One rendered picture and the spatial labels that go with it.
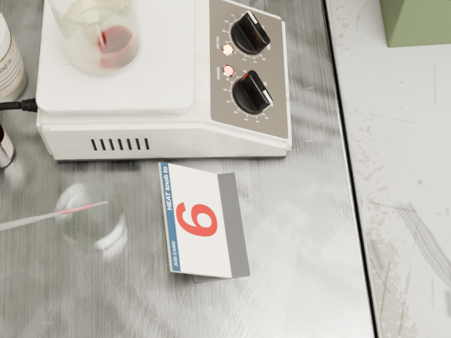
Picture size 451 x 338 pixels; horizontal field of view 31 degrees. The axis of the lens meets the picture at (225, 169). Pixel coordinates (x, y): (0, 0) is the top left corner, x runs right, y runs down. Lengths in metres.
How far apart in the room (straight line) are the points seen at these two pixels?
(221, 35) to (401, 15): 0.15
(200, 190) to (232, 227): 0.04
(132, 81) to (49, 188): 0.13
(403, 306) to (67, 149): 0.29
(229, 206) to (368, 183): 0.12
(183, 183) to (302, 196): 0.10
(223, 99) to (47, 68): 0.14
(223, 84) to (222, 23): 0.06
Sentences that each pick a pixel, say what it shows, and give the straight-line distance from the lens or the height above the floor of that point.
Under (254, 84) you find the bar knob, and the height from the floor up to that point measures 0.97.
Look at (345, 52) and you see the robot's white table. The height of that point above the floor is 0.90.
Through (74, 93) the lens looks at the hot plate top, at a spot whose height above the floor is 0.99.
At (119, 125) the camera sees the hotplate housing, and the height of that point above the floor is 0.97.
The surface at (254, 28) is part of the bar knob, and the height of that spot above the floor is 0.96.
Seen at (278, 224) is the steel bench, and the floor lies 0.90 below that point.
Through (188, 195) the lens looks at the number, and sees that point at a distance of 0.63.
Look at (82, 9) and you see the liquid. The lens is 0.62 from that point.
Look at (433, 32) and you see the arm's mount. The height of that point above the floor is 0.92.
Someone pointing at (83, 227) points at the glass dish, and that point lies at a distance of 0.66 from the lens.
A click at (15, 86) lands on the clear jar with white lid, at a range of 0.71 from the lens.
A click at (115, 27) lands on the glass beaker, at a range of 0.57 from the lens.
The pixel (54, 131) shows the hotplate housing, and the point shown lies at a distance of 0.63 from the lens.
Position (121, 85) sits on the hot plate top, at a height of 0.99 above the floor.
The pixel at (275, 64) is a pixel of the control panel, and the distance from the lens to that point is 0.68.
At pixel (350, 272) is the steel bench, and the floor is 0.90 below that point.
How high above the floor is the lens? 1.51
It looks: 66 degrees down
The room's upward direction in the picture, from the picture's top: straight up
